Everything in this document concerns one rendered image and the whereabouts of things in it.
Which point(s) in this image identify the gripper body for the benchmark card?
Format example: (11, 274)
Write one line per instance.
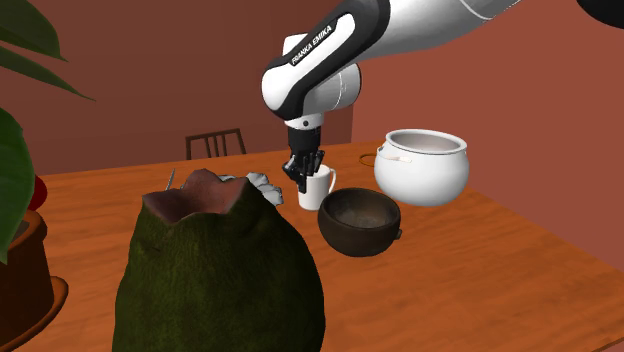
(304, 140)

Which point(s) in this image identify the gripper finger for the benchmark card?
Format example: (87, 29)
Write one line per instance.
(298, 174)
(315, 162)

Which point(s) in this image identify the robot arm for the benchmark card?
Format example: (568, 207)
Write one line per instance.
(429, 24)

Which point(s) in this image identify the white mug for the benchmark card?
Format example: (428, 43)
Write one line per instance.
(314, 192)

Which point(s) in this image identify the white crumpled object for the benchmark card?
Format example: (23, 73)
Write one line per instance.
(265, 187)

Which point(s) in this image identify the dark brown bowl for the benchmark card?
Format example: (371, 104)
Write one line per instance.
(358, 229)

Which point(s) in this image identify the dark wooden chair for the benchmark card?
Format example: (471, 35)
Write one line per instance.
(214, 144)

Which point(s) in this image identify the white round pot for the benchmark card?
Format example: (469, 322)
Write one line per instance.
(421, 178)

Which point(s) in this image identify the thin grey metal stick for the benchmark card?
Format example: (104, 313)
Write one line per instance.
(170, 179)

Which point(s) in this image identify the rough green vase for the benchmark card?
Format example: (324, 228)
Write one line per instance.
(214, 273)

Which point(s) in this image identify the brown wooden table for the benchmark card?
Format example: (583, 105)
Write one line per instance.
(463, 292)

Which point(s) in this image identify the red round object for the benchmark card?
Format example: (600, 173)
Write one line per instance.
(40, 192)

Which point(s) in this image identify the potted green plant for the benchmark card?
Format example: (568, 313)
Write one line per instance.
(12, 185)

